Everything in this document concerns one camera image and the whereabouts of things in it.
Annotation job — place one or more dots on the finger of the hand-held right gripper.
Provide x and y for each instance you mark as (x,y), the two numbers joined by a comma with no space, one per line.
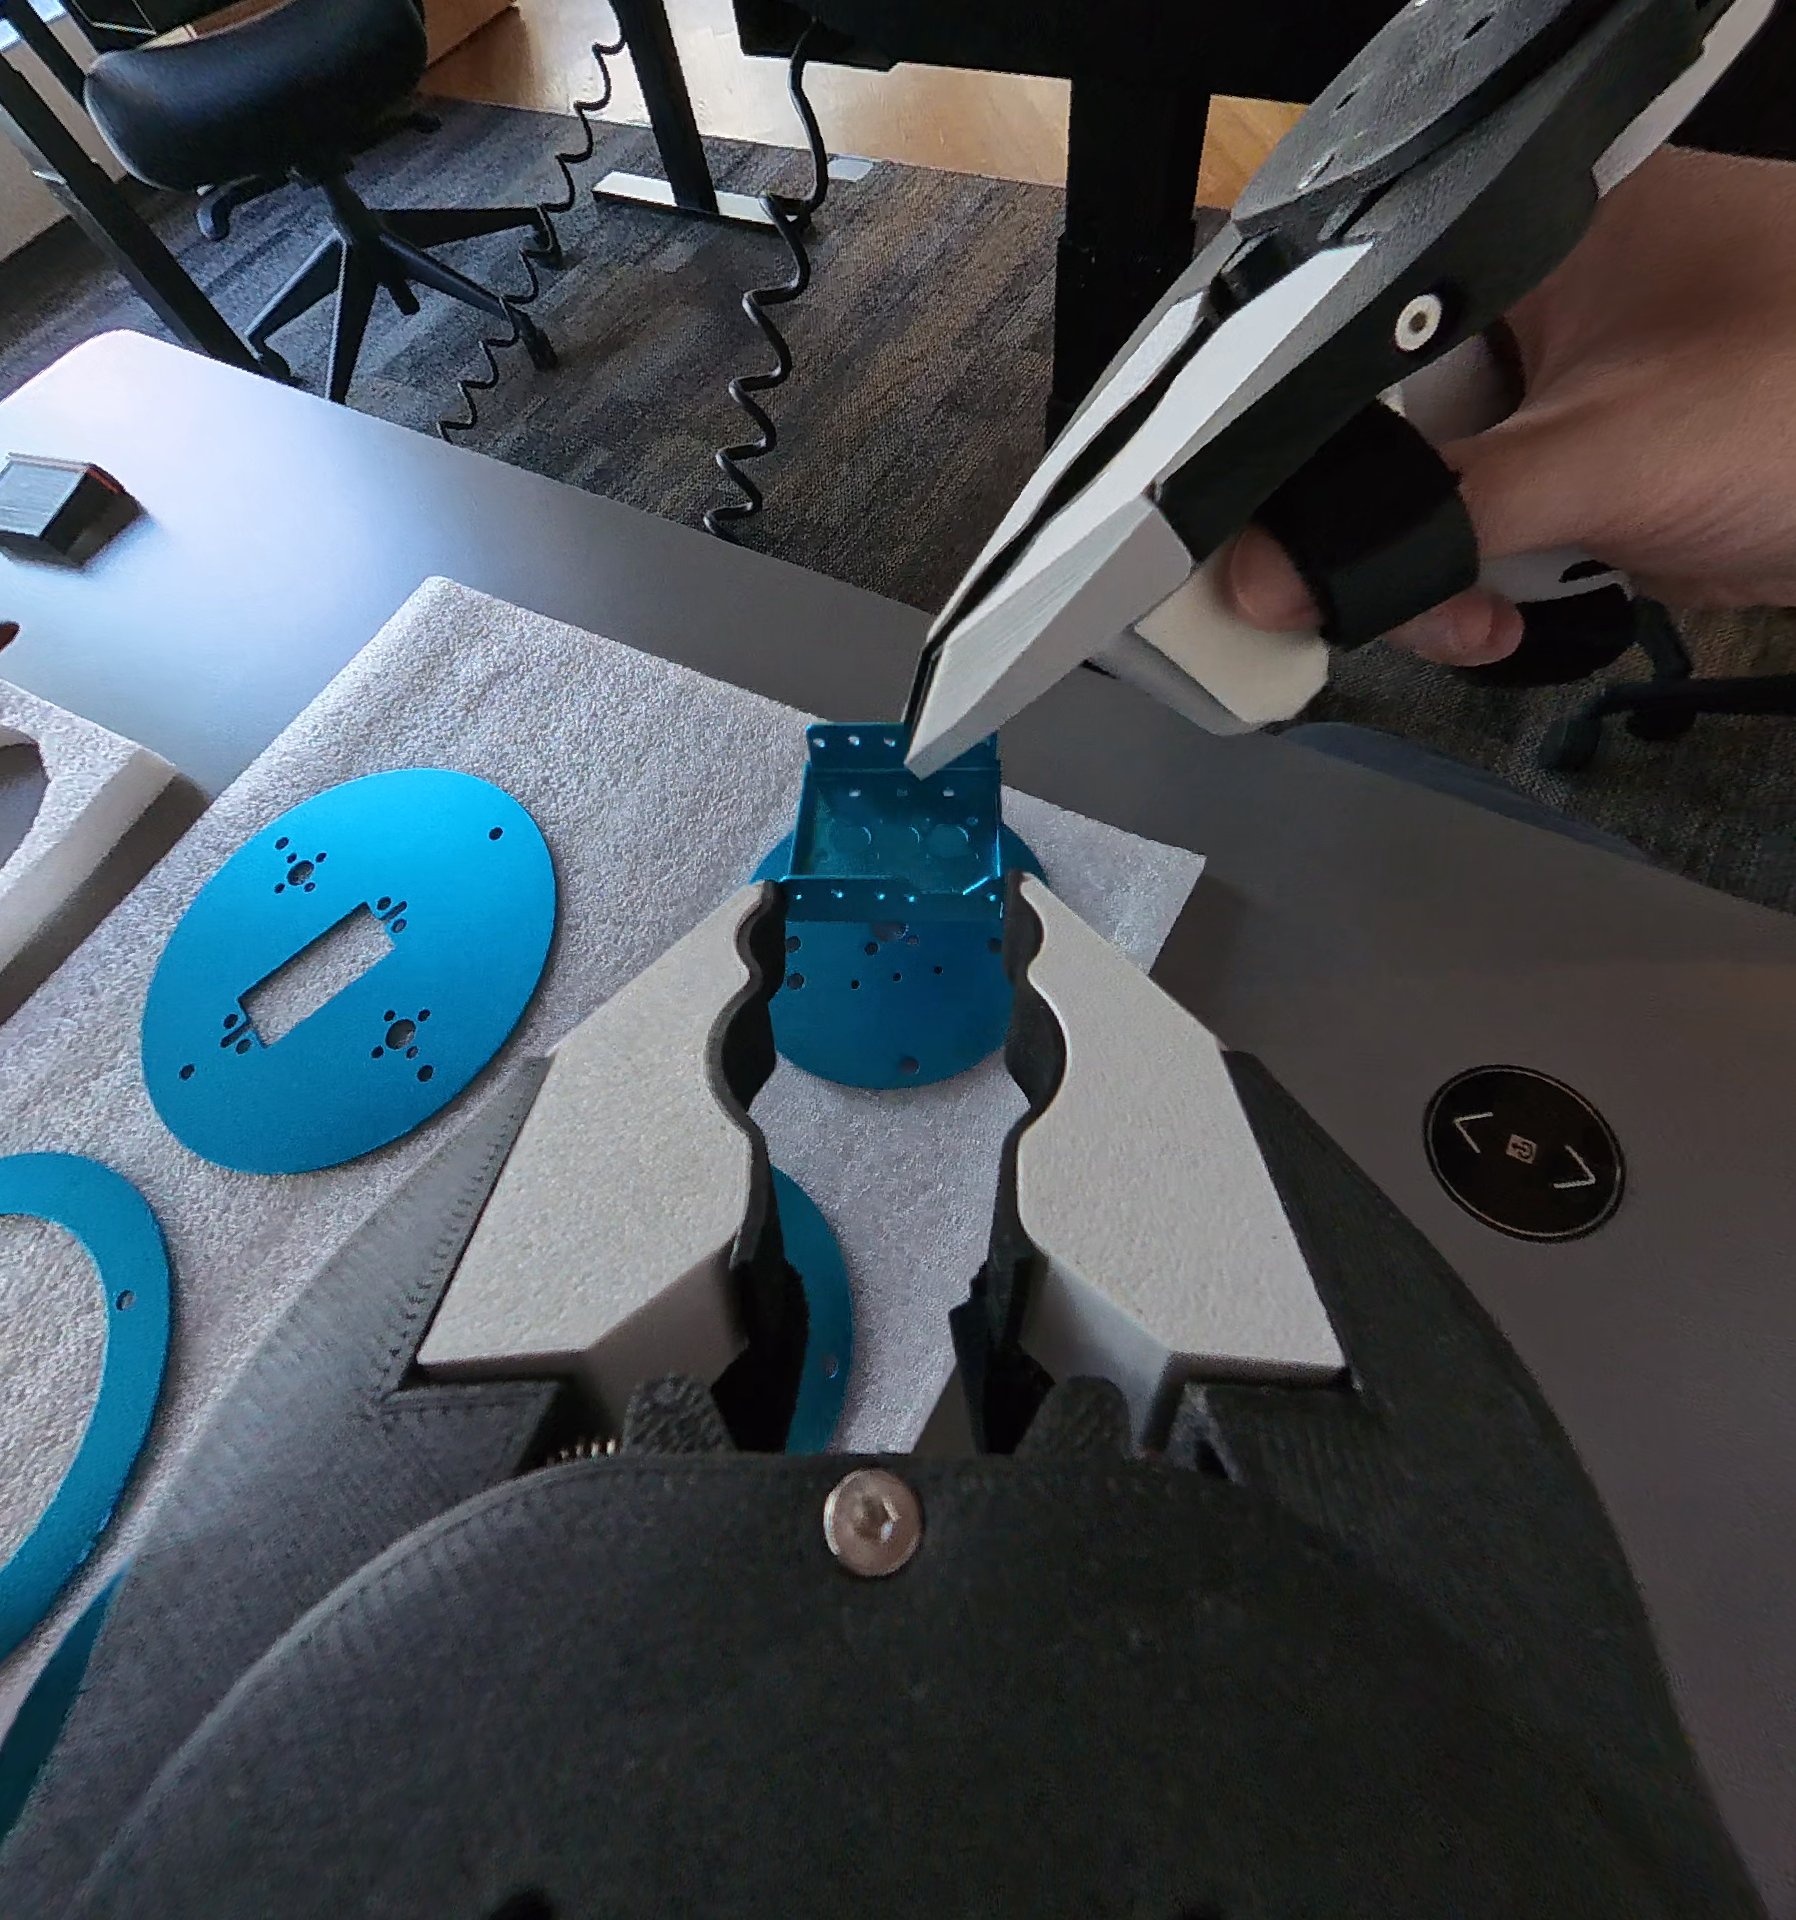
(1076,463)
(1076,631)

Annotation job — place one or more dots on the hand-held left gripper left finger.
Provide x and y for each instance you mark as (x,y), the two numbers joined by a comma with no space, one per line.
(598,1203)

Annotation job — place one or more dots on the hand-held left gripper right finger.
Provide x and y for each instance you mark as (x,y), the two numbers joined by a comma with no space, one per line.
(1167,1203)

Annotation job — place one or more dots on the small blue perforated disc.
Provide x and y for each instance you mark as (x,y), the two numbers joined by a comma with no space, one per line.
(838,1018)
(814,1303)

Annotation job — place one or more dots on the blue metal U bracket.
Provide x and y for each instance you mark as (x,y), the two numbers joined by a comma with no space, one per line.
(923,915)

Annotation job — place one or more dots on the black background desk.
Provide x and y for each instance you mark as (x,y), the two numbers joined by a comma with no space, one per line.
(1131,223)

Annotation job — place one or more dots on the black round desk control panel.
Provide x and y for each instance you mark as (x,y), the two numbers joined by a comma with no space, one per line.
(1520,1094)

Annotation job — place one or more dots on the desk leg with white foot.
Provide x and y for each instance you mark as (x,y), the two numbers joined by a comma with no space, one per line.
(701,195)

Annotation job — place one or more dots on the person's right hand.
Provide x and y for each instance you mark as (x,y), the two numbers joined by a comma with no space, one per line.
(1696,421)

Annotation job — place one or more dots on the blue disc with rectangular slot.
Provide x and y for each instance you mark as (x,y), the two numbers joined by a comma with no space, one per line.
(448,899)

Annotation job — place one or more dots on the white foam mat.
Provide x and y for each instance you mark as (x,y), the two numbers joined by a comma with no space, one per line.
(611,722)

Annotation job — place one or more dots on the black office chair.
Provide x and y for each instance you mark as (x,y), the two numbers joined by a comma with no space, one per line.
(1705,699)

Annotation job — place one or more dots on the white foam block with hole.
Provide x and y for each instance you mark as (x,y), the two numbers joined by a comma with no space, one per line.
(104,811)

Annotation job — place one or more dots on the small black box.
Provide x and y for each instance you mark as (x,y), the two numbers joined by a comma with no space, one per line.
(42,507)

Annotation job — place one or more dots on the black saddle stool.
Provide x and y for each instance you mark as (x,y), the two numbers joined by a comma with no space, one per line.
(237,89)

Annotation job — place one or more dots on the black desk frame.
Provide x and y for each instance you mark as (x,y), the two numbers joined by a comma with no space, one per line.
(117,179)

